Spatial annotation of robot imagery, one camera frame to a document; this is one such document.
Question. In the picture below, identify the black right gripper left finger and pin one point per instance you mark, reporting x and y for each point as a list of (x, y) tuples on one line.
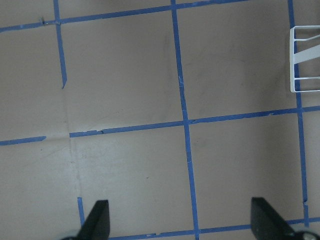
[(97, 223)]

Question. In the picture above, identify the white wire cup rack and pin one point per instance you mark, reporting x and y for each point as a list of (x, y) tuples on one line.
[(296, 58)]

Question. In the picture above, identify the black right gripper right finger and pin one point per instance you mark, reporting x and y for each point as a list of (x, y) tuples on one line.
[(266, 223)]

